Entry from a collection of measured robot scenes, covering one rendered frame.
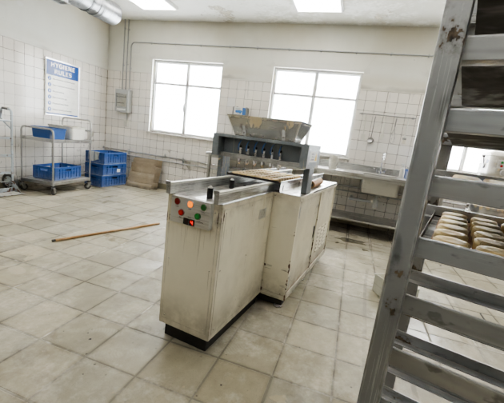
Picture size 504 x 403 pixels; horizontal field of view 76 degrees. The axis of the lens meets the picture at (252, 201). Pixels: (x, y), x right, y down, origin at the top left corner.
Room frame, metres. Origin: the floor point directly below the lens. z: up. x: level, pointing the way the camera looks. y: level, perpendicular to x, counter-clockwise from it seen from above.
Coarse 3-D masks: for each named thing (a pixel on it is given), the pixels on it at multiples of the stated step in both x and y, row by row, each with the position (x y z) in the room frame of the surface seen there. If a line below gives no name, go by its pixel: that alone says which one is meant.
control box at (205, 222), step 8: (184, 200) 1.58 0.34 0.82; (192, 200) 1.56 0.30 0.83; (200, 200) 1.56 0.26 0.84; (176, 208) 1.60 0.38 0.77; (184, 208) 1.58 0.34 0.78; (192, 208) 1.56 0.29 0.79; (200, 208) 1.54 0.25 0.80; (208, 208) 1.52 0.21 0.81; (176, 216) 1.60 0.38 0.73; (184, 216) 1.58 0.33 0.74; (192, 216) 1.56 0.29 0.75; (200, 216) 1.54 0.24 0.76; (208, 216) 1.52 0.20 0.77; (184, 224) 1.58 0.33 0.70; (200, 224) 1.54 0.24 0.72; (208, 224) 1.52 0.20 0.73
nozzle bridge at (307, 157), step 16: (224, 144) 2.43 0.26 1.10; (240, 144) 2.37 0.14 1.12; (256, 144) 2.32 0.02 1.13; (272, 144) 2.27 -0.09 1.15; (288, 144) 2.13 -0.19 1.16; (304, 144) 2.09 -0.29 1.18; (224, 160) 2.47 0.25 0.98; (256, 160) 2.26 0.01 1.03; (272, 160) 2.21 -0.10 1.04; (288, 160) 2.22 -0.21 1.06; (304, 160) 2.08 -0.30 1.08; (304, 176) 2.19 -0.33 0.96; (304, 192) 2.18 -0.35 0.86
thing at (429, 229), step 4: (432, 216) 0.71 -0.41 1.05; (436, 216) 0.79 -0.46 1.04; (440, 216) 0.79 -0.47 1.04; (432, 220) 0.73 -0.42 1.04; (436, 220) 0.74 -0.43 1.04; (428, 224) 0.63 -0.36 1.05; (432, 224) 0.68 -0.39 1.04; (436, 224) 0.69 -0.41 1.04; (424, 228) 0.57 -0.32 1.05; (428, 228) 0.63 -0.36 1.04; (432, 228) 0.64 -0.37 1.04; (424, 232) 0.57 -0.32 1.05; (428, 232) 0.60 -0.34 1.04; (432, 232) 0.60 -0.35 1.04; (420, 236) 0.50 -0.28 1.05; (424, 236) 0.56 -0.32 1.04; (428, 236) 0.56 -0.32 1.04
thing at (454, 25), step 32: (448, 0) 0.44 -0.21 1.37; (448, 32) 0.43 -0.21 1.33; (448, 64) 0.43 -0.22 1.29; (448, 96) 0.43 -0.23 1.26; (416, 160) 0.44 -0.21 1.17; (416, 192) 0.43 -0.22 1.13; (416, 224) 0.43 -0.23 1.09; (384, 288) 0.44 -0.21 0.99; (384, 320) 0.43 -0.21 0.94; (384, 352) 0.43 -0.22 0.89
